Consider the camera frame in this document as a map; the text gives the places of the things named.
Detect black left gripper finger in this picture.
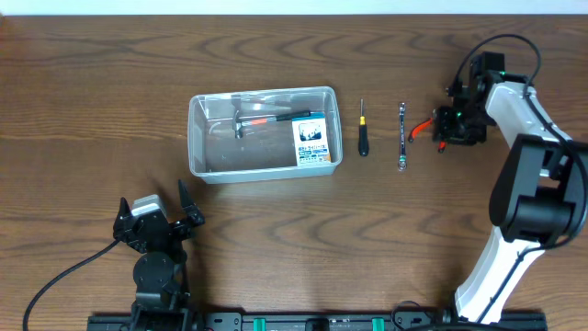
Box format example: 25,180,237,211
178,179,205,226
117,197,132,225

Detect red handled pliers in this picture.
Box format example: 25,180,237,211
408,109,447,154

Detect silver combination wrench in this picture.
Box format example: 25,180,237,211
398,102,407,171

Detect small black orange hammer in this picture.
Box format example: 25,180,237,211
232,110,311,139

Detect black yellow screwdriver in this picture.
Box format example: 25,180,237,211
358,98,369,156

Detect clear plastic container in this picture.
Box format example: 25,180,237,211
187,86,343,184

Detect blue white cardboard box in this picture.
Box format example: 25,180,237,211
291,112,331,166

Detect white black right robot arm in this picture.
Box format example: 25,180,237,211
433,51,587,325

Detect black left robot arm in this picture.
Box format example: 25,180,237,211
113,181,205,331

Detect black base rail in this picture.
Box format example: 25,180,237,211
86,311,548,331

